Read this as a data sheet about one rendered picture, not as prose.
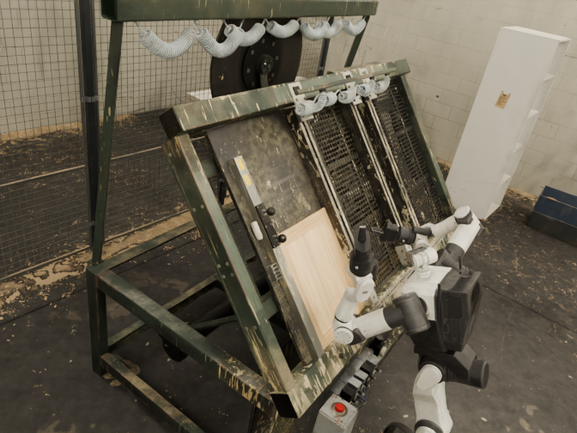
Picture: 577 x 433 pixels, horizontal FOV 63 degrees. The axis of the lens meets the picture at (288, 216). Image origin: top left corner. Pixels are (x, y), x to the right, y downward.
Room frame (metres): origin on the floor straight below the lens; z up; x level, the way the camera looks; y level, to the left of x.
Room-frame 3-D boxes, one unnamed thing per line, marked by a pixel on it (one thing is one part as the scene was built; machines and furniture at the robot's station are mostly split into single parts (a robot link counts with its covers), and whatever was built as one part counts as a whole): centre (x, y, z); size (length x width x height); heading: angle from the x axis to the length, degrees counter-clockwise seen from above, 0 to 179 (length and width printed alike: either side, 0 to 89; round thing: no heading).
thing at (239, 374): (2.59, -0.12, 0.41); 2.20 x 1.38 x 0.83; 150
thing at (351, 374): (1.67, -0.49, 0.69); 0.50 x 0.14 x 0.24; 150
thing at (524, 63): (5.46, -2.21, 1.03); 0.61 x 0.58 x 2.05; 146
